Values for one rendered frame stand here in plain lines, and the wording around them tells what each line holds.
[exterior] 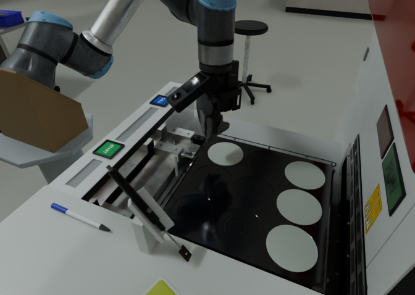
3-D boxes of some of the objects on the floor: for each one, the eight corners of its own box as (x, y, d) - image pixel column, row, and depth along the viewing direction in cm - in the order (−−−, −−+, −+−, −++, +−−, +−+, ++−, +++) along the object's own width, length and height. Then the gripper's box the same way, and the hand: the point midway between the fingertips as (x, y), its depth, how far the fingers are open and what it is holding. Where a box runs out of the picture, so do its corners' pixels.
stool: (275, 84, 305) (286, 20, 262) (264, 108, 265) (275, 36, 222) (226, 76, 323) (230, 14, 280) (209, 96, 283) (210, 28, 240)
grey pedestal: (22, 262, 142) (-80, 143, 91) (83, 201, 174) (31, 87, 123) (98, 303, 127) (25, 187, 76) (149, 228, 158) (121, 111, 107)
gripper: (246, 63, 57) (239, 143, 69) (223, 52, 63) (220, 127, 75) (212, 71, 53) (212, 154, 65) (191, 58, 59) (194, 136, 72)
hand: (207, 139), depth 68 cm, fingers closed
